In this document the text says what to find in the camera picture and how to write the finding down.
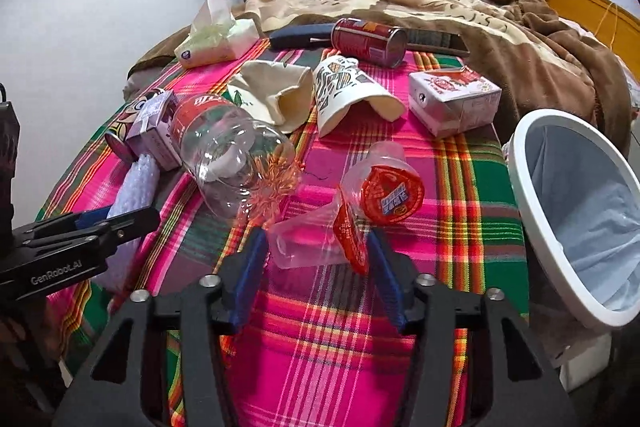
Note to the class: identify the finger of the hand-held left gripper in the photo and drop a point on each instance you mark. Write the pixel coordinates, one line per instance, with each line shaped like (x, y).
(132, 222)
(92, 217)

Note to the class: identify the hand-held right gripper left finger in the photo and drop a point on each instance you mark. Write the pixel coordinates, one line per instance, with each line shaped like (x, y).
(250, 274)

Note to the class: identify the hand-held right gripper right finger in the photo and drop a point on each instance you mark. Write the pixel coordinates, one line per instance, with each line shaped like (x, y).
(386, 279)

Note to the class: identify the clear cup peeled red film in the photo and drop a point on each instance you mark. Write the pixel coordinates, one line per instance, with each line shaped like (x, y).
(310, 242)

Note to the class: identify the cartoon print can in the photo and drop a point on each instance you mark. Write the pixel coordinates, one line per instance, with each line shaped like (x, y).
(117, 146)

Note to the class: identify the small purple carton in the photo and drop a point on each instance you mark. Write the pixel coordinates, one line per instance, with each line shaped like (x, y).
(160, 147)

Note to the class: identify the clear jelly cup red lid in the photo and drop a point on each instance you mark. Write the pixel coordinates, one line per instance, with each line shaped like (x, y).
(392, 194)

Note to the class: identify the clear plastic bottle red label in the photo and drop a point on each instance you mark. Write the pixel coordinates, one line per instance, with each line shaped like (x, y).
(225, 147)

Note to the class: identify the white trash bin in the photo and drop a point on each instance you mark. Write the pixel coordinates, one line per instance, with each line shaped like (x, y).
(525, 187)

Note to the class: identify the cream paper cup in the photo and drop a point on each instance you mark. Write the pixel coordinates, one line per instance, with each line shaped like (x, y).
(265, 89)

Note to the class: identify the pink milk carton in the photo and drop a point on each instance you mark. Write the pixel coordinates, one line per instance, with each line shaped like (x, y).
(450, 104)

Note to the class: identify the plaid bed sheet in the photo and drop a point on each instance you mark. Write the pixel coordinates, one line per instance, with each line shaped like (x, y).
(310, 357)

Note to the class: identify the white tissue pack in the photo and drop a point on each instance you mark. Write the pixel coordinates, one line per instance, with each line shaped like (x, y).
(215, 42)

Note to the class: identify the pale blue bin liner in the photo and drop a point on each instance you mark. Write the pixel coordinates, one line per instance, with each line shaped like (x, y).
(585, 217)

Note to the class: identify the white box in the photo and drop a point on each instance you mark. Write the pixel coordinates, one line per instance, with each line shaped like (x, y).
(585, 362)

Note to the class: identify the red drink can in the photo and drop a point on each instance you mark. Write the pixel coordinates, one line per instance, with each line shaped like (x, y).
(367, 41)

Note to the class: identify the dark blue glasses case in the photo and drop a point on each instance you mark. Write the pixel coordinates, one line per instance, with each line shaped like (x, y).
(300, 37)

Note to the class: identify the black phone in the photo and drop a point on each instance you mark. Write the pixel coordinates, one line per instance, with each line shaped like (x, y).
(435, 41)

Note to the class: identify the brown patterned blanket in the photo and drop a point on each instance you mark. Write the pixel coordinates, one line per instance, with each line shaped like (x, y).
(525, 37)

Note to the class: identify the wooden headboard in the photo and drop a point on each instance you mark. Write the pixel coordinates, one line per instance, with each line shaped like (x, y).
(590, 7)

